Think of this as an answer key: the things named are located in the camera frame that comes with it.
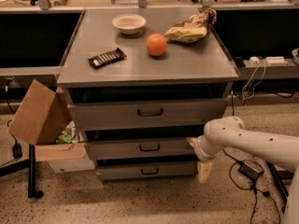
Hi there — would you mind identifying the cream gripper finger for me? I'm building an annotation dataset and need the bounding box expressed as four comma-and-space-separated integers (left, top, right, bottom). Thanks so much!
197, 161, 213, 184
186, 137, 197, 147

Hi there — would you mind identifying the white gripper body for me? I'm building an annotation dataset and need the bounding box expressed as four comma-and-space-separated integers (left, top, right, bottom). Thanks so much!
193, 135, 217, 161

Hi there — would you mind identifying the grey drawer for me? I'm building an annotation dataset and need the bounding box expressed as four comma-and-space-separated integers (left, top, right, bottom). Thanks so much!
95, 161, 197, 180
86, 138, 203, 160
68, 98, 226, 131

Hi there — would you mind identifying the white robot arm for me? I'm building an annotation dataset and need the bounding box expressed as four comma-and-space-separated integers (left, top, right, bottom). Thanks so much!
187, 116, 299, 224

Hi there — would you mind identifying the grey top drawer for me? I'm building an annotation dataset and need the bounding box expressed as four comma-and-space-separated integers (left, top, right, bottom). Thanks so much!
68, 98, 226, 131

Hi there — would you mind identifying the grey bottom drawer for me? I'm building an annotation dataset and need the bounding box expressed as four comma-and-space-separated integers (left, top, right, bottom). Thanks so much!
95, 161, 197, 180

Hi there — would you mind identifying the grey drawer cabinet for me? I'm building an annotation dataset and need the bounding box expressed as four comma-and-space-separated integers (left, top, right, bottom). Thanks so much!
58, 7, 238, 171

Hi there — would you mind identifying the black power adapter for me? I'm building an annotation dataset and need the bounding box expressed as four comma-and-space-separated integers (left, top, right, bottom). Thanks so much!
238, 162, 264, 181

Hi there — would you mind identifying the black table leg right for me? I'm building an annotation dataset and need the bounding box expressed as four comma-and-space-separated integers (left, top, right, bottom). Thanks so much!
266, 162, 293, 213

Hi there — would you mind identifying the black table leg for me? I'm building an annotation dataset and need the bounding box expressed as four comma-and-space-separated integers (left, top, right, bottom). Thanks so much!
28, 145, 43, 199
266, 162, 293, 213

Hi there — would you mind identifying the orange fruit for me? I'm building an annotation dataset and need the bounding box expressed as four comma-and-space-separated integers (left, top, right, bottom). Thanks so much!
146, 34, 167, 56

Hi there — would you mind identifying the white power strip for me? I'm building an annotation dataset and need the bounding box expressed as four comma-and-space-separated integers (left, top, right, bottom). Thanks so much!
249, 56, 287, 66

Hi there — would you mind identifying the yellow brown chip bag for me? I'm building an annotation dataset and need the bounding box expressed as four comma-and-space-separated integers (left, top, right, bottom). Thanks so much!
164, 8, 217, 44

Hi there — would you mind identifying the black snack bar wrapper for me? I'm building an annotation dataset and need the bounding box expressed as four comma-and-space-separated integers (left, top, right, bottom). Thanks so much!
88, 48, 126, 69

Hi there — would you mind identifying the green snack packet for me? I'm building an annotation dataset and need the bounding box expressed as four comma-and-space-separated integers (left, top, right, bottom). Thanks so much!
56, 131, 72, 144

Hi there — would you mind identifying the white bowl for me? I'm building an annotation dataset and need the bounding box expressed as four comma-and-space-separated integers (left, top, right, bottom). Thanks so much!
112, 14, 147, 35

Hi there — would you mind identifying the brown cardboard box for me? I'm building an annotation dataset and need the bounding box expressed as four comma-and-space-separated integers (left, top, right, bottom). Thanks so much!
8, 79, 87, 161

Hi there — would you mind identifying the black table leg left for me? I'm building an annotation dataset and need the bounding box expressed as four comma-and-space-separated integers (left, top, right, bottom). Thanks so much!
28, 145, 43, 199

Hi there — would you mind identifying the black plug adapter left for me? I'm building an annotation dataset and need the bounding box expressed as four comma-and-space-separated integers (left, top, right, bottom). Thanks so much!
12, 143, 22, 159

